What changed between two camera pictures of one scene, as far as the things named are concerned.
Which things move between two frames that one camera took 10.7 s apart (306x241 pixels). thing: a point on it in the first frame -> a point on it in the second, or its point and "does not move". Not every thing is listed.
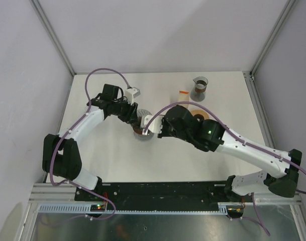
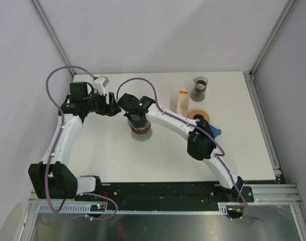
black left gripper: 130,116 -> 111,109
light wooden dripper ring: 199,111 does not move
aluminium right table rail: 266,133 does not move
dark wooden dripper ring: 139,131 does not move
